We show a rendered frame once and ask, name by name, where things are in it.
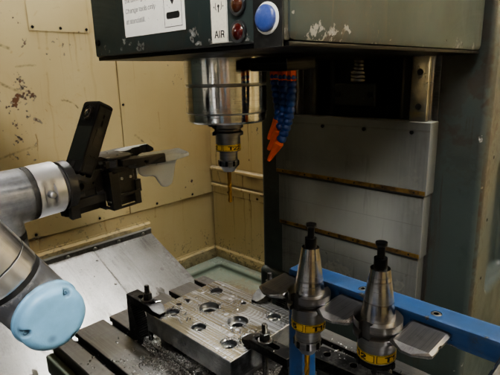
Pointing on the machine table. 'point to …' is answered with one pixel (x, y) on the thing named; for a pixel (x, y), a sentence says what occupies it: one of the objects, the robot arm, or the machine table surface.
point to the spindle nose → (224, 91)
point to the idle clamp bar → (334, 366)
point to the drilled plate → (210, 356)
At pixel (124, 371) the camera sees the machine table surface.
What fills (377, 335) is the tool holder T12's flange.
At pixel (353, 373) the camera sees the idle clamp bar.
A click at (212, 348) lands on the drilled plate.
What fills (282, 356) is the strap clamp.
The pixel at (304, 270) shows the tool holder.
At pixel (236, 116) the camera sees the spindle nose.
